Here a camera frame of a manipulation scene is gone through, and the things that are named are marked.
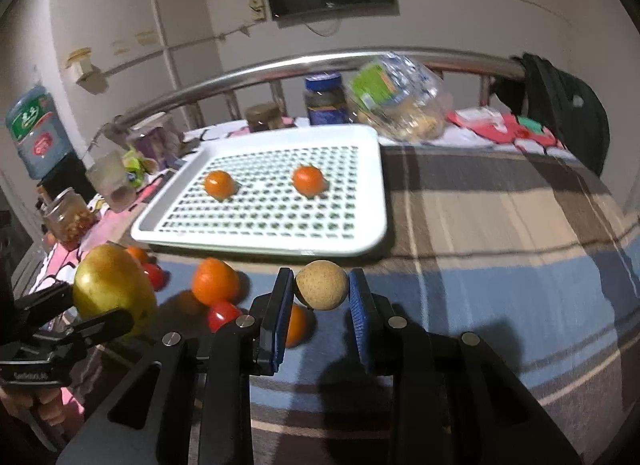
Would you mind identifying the purple box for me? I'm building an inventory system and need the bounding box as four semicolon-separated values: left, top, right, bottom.
127;117;178;170

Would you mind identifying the ribbed glass cup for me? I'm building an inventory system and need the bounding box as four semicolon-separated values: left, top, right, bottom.
85;150;137;213

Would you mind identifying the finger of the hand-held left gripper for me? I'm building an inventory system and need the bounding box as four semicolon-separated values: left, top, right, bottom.
60;309;135;351
14;281;75;331

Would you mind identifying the blue water jug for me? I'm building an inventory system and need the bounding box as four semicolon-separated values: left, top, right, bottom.
5;85;71;180

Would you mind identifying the black backpack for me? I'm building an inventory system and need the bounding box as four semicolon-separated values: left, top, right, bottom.
492;52;612;178

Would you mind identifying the brown lid jar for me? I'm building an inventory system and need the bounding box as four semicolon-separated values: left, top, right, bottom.
244;102;281;133

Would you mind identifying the white slotted tray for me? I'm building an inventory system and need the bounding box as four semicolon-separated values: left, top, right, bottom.
130;125;388;258

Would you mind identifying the large yellow-green pomelo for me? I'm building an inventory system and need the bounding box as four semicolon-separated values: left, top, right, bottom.
72;243;157;338

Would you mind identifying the person's left hand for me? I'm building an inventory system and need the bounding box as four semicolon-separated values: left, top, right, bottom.
20;385;68;428

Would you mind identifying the glass jar with food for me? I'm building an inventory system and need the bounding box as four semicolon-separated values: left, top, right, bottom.
41;187;97;251

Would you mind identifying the green packet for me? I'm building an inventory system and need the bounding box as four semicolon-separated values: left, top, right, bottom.
122;150;156;176

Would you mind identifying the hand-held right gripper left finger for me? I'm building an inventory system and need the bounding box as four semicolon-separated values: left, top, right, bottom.
55;267;296;465

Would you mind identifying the metal bed rail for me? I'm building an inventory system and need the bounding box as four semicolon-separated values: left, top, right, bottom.
90;47;528;156

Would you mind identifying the brown round fruit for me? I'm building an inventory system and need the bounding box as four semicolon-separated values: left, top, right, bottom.
294;260;349;311

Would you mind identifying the plaid blanket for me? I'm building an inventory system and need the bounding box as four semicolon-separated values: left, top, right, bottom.
80;145;640;465

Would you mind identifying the blue lid jar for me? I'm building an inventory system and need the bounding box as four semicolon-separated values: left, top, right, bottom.
304;72;349;126

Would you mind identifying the clear plastic snack bag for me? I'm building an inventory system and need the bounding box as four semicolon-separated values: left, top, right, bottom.
346;51;447;142

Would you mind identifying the red tomato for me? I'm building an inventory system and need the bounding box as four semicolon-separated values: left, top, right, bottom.
207;300;243;334
142;264;167;292

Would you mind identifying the white wall switch box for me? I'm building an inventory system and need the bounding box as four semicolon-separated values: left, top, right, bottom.
65;47;108;93

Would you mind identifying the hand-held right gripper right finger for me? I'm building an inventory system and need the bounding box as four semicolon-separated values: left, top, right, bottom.
348;267;583;465

